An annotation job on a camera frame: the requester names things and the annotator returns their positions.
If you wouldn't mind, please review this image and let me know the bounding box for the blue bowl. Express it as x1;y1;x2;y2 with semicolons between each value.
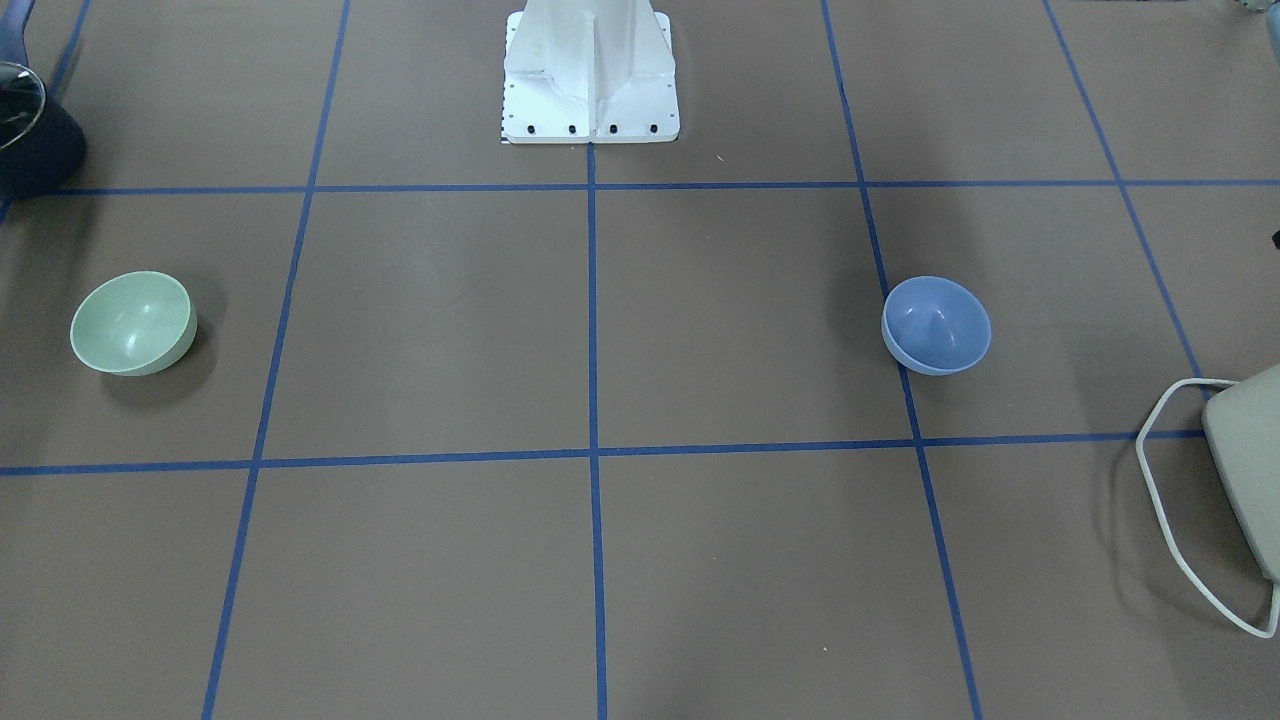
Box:
881;275;993;377

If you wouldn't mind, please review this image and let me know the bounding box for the green bowl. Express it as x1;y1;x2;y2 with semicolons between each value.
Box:
69;272;198;377

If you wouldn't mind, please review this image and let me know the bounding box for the cream toaster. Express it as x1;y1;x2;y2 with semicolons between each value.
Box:
1202;366;1279;582

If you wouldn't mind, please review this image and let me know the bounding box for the dark blue saucepan with lid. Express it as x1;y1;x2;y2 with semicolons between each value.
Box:
1;1;87;202

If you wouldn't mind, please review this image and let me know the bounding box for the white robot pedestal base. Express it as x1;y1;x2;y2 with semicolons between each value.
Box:
500;1;681;145

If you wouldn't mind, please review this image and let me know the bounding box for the white toaster power cable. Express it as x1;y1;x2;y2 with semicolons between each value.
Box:
1137;378;1280;639

